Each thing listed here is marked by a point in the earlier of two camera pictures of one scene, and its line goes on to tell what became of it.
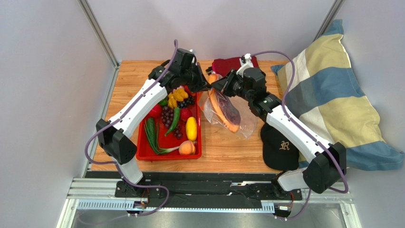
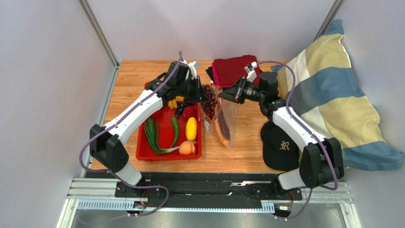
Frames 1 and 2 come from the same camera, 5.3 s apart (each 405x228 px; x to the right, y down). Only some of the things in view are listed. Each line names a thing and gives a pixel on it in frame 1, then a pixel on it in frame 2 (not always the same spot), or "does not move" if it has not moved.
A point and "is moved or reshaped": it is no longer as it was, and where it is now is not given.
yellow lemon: [191, 126] does not move
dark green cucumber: [152, 134] does not move
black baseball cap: [279, 154] does not move
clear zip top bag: [233, 113] is moved or reshaped
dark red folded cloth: [221, 66] does not move
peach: [187, 147] does not move
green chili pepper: [176, 116] to [176, 130]
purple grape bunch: [167, 114] to [208, 107]
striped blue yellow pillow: [320, 89] does not move
